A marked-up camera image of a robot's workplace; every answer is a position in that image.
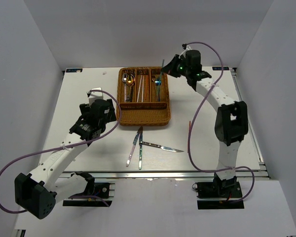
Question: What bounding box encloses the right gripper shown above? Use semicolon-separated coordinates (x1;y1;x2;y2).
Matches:
160;55;189;79

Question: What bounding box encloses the teal chopstick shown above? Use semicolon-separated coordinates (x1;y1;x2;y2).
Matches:
159;59;165;86

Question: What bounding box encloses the blue fork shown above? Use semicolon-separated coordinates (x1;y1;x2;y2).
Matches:
154;76;161;102

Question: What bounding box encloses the green rainbow fork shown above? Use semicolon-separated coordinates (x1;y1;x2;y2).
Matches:
156;85;160;102

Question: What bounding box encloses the green handled knife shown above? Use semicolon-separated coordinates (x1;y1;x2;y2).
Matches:
139;127;143;170

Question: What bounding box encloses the gold rainbow spoon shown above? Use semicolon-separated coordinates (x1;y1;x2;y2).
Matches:
126;74;136;102

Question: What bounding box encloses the dark handled knife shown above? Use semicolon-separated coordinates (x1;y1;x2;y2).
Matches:
140;141;184;153

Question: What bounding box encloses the pink handled silver spoon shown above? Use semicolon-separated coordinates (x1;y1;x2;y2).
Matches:
122;73;129;102

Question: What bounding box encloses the pink handled knife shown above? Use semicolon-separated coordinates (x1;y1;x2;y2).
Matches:
126;126;143;167

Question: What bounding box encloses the long orange chopstick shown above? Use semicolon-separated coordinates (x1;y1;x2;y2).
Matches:
144;76;149;102

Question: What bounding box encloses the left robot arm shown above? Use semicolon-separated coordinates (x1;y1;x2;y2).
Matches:
14;99;116;219

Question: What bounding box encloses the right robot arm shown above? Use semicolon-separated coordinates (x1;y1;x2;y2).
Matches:
161;50;248;197

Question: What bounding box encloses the wicker cutlery tray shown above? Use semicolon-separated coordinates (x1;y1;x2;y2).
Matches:
116;67;171;126

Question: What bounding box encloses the right blue table label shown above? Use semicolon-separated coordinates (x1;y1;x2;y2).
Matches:
212;66;230;71

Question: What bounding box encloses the blue table label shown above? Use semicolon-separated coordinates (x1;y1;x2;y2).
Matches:
66;68;83;73
212;66;230;71

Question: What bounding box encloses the left blue table label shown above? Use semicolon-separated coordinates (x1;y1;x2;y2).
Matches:
66;68;83;73

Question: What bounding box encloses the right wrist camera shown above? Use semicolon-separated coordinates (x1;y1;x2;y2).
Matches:
180;44;192;56

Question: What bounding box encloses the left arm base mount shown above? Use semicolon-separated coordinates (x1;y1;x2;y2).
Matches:
63;171;115;207

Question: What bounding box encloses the aluminium table rail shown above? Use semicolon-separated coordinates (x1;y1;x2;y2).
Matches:
59;170;269;179

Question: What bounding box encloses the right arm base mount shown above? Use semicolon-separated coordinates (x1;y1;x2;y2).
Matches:
192;182;244;210

